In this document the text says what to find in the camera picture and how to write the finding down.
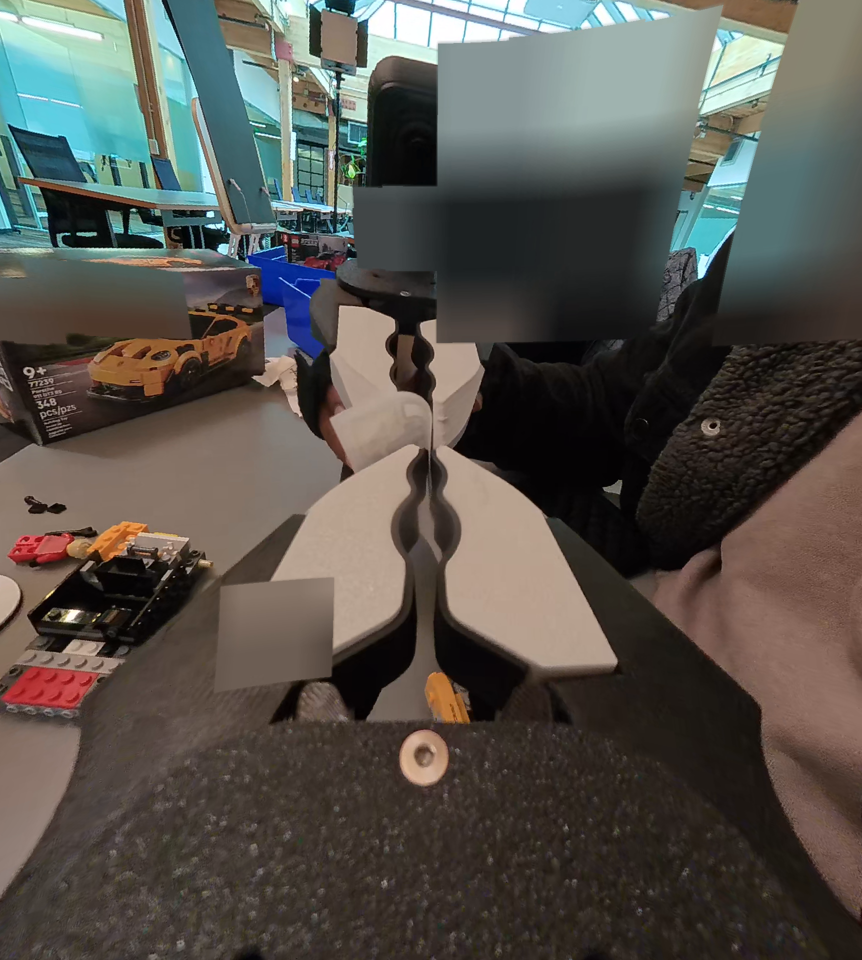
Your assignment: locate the pinkish grey shirt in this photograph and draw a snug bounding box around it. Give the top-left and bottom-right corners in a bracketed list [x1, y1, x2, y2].
[650, 373, 862, 960]

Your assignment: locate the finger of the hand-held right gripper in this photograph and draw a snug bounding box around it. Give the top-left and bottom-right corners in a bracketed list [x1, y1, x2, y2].
[329, 306, 406, 414]
[429, 341, 488, 451]

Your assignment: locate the red brick piece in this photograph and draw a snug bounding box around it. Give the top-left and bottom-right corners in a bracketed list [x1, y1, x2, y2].
[7, 530, 77, 569]

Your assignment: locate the grey desk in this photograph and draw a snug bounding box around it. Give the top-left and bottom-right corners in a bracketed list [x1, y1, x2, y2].
[0, 315, 432, 931]

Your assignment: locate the white crumpled paper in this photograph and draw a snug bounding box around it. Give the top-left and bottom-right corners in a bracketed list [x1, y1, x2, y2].
[251, 354, 306, 419]

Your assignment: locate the black brick car chassis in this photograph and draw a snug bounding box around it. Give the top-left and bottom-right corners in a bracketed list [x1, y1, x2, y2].
[0, 519, 216, 726]

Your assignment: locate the blue storage bin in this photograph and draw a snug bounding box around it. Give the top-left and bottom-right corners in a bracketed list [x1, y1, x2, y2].
[245, 247, 291, 309]
[279, 274, 340, 361]

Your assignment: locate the studio light panel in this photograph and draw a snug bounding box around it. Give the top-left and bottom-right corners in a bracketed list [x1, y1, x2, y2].
[308, 0, 372, 78]

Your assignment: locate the black fleece jacket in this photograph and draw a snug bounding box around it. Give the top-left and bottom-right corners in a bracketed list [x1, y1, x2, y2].
[620, 228, 862, 575]

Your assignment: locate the black office chair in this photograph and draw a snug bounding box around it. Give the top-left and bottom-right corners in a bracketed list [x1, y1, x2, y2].
[8, 122, 116, 250]

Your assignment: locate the orange and black brick assembly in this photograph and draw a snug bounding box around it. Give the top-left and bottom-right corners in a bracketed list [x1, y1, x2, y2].
[424, 670, 473, 726]

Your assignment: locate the black leaning board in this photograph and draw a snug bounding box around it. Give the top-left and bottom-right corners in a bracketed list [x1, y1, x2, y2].
[163, 0, 280, 230]

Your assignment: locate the red toy set box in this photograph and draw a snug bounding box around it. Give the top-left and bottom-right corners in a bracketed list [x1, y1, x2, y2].
[281, 230, 359, 273]

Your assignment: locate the toy car set box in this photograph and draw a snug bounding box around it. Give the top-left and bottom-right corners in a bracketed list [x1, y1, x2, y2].
[0, 246, 267, 449]

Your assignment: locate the long wooden background table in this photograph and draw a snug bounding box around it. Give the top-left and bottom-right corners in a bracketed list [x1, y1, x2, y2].
[17, 174, 224, 250]

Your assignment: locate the person's right hand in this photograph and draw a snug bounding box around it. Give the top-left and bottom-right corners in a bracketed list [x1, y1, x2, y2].
[317, 378, 363, 485]

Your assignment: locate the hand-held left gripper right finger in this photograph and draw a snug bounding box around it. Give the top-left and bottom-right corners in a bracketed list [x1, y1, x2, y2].
[429, 444, 621, 685]

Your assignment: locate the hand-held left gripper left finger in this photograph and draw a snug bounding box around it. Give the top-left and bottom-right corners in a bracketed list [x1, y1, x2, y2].
[268, 442, 432, 672]

